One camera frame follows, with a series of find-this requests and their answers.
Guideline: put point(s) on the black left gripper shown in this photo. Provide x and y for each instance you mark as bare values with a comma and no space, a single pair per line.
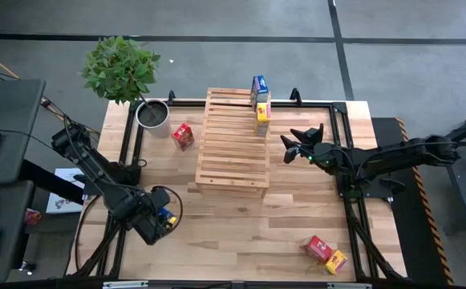
148,218

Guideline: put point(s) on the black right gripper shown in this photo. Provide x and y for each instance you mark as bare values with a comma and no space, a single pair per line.
324,156

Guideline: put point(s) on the blue Frosted Flakes box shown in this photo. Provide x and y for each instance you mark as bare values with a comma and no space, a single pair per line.
260,86
165,214

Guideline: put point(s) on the yellow Corn Pops box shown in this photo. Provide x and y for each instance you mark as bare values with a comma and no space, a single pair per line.
335,262
262,116

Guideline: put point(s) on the red Froot Loops box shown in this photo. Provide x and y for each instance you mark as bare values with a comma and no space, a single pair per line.
183,136
317,248

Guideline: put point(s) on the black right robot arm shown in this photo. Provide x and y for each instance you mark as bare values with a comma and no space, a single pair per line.
397,154

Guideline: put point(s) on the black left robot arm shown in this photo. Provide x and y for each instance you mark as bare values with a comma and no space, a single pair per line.
96,172

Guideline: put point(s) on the wooden slatted shelf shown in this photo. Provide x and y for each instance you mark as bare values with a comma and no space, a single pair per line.
228,160

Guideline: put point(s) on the white printed box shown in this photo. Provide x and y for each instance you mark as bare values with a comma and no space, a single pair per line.
62,202

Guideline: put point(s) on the black desk leg bar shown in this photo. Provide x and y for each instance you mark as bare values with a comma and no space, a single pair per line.
44,178

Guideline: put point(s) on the red snack packet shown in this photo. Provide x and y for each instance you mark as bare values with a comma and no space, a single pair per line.
32,216

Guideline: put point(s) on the metal caster wheel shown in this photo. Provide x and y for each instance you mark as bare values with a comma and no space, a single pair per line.
26,267

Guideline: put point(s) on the grey desk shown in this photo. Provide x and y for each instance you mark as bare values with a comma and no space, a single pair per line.
12,116
12,208

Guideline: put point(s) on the black mat with striped edge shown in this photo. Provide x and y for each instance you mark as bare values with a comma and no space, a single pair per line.
407,241

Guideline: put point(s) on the green plant in white pot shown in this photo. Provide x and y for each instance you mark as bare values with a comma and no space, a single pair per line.
120,68

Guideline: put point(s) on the grey metal cart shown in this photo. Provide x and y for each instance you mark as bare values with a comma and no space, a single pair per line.
465,180

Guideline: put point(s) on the black frame clamp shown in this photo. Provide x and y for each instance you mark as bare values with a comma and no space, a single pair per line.
296,95
171,97

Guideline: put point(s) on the silver metal bracket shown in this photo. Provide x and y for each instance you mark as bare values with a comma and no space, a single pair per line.
124,285
349,286

